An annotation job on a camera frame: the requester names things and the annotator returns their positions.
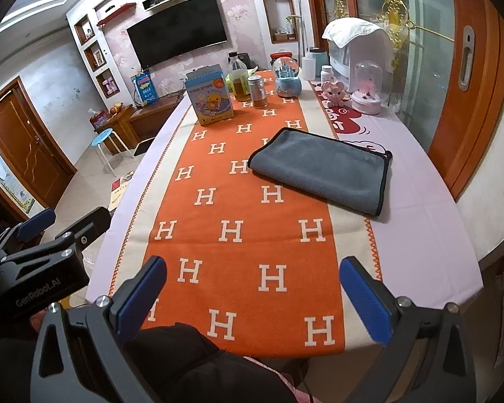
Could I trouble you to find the brown wooden door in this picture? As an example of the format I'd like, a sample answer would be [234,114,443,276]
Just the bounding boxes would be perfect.
[0,77,77,211]

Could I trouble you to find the gold hanging ornament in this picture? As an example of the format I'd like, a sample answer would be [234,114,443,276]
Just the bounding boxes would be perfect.
[377,0,417,53]

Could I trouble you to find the metal door handle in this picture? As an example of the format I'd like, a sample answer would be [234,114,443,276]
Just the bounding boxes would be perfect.
[457,25,475,91]

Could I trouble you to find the glass bottle with black cap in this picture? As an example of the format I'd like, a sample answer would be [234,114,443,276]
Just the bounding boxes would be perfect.
[227,51,250,102]

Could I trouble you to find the red floating shelf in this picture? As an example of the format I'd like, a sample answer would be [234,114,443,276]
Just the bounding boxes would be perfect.
[96,2,137,26]

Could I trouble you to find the orange sliding door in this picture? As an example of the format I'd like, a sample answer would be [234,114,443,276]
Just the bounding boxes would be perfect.
[427,0,504,201]

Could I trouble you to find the white wall shelf unit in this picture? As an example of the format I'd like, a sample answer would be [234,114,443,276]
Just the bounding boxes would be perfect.
[66,12,121,98]

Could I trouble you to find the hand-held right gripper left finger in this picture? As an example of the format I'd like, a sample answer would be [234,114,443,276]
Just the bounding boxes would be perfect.
[29,255,169,403]

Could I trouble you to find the grey towel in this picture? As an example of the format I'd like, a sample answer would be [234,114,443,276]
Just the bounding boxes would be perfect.
[248,128,394,218]

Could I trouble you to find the orange letter-print table runner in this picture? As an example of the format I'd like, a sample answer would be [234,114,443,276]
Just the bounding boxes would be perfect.
[96,69,383,360]

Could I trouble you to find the white countertop appliance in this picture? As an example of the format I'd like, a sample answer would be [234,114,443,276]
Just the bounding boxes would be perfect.
[325,29,394,81]

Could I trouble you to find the blue snow globe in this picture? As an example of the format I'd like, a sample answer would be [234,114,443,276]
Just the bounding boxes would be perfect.
[271,55,303,99]

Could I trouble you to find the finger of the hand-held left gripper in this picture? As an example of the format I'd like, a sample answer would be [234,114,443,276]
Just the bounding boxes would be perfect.
[0,207,58,263]
[0,207,112,270]

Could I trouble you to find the red box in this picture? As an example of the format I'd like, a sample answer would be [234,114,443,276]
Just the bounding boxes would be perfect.
[88,109,112,129]

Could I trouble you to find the white plastic jar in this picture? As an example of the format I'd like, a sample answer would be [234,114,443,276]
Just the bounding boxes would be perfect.
[301,53,319,81]

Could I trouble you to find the blue duck-print box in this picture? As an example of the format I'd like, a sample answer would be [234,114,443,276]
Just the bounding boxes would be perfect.
[185,64,235,128]

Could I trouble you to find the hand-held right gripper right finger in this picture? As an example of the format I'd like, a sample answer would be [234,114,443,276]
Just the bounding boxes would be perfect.
[338,257,478,403]

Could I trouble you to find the glass jar with metal lid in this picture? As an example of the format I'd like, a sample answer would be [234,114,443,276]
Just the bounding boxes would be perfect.
[247,74,269,110]

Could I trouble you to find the white cover cloth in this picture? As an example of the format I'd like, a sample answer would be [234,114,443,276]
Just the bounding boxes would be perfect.
[322,18,388,49]

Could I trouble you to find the black television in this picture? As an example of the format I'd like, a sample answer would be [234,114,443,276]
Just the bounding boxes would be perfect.
[127,0,229,70]

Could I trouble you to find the pink pig toy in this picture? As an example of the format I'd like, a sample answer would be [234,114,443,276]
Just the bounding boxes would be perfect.
[321,80,349,108]

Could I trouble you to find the pink tablecloth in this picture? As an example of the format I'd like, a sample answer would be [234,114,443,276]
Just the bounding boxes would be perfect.
[86,66,485,362]

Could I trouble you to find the blue printed box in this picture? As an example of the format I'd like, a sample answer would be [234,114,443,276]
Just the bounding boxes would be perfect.
[130,71,159,108]

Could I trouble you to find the blue round stool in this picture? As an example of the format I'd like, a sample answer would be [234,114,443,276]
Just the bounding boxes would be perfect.
[91,128,135,174]

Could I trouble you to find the white niche shelving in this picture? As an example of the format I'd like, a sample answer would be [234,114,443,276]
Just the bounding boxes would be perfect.
[245,0,308,48]

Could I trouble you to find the wooden television cabinet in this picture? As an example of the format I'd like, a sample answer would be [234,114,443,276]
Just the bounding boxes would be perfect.
[94,96,182,152]

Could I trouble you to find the colourful wall poster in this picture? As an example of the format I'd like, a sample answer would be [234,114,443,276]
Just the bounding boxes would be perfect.
[0,146,37,216]

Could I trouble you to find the person's dark clothing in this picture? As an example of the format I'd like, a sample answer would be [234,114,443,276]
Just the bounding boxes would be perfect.
[124,322,305,403]

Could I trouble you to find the glass dome ornament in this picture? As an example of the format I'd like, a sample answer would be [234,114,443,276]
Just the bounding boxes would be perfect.
[350,60,383,115]

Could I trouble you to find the person's left hand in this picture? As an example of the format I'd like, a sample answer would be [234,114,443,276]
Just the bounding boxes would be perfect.
[29,308,49,333]

